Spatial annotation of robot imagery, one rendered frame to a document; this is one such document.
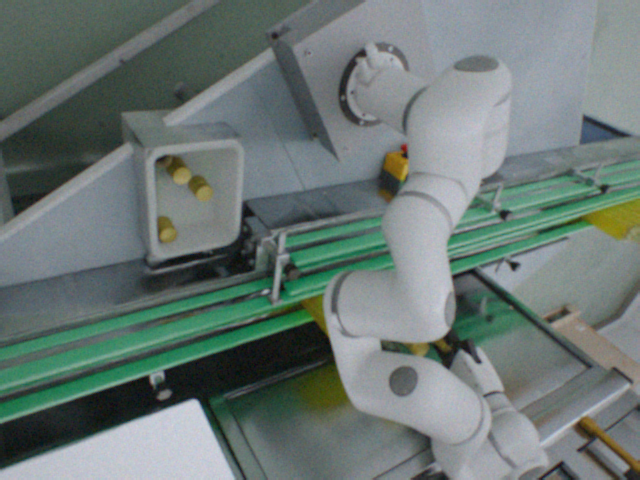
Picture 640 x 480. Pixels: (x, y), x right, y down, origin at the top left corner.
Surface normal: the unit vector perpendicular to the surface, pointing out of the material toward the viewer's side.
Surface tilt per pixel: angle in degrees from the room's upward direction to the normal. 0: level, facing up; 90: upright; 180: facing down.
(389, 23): 5
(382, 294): 99
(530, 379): 90
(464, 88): 87
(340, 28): 5
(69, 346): 90
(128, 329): 90
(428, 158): 68
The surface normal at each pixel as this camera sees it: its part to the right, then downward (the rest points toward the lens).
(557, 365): 0.15, -0.81
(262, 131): 0.52, 0.55
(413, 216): -0.03, -0.73
